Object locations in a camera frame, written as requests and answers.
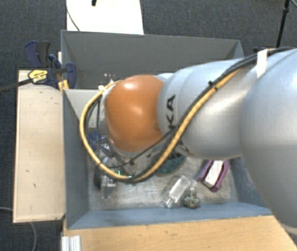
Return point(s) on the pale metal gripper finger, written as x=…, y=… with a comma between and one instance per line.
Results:
x=97, y=182
x=108, y=187

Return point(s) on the dark blue round object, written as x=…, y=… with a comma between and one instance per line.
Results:
x=94, y=140

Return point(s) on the dark green round sponge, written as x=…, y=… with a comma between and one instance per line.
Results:
x=172, y=165

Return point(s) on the pale wood board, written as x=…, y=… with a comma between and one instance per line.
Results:
x=40, y=145

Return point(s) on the speckled green toy animal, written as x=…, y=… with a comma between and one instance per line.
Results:
x=191, y=199

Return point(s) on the purple and white clip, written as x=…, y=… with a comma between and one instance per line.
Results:
x=214, y=175

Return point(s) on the grey metal bin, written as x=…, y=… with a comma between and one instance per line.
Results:
x=143, y=59

